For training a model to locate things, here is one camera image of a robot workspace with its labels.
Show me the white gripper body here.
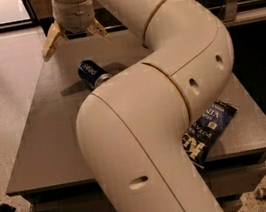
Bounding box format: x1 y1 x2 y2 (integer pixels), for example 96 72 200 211
51 0 95 33

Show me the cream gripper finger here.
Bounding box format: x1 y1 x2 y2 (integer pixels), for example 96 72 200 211
42 22 67 62
88 19 113 41

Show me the blue pepsi can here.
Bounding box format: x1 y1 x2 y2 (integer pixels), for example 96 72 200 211
77 60 112 89

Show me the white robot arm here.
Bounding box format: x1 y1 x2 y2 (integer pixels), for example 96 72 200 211
42 0 234 212

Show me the grey drawer cabinet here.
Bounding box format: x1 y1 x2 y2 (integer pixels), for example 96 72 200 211
7 30 266 212

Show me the blue kettle chips bag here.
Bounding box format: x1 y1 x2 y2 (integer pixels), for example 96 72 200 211
181 101 238 169

